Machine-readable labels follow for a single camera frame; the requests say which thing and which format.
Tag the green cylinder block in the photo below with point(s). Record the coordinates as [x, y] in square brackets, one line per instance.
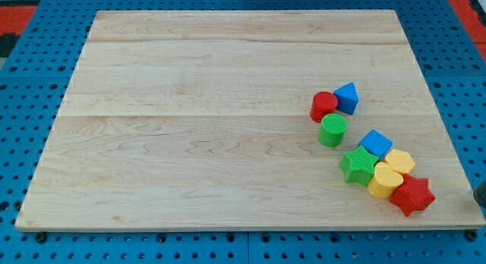
[332, 130]

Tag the red star block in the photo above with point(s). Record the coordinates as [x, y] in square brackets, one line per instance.
[414, 194]

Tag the yellow hexagon block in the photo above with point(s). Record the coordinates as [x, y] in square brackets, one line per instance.
[400, 161]

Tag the green star block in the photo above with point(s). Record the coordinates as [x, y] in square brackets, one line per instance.
[358, 166]

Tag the yellow heart block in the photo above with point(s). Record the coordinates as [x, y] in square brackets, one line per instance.
[384, 181]

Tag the dark robot pusher tip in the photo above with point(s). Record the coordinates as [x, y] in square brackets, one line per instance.
[479, 194]

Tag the wooden board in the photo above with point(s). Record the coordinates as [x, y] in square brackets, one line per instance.
[200, 121]

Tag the blue triangular prism block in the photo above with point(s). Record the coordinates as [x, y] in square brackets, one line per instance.
[347, 97]

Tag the blue cube block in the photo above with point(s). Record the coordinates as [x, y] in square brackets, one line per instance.
[376, 143]

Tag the red cylinder block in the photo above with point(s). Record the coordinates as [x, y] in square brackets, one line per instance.
[323, 103]

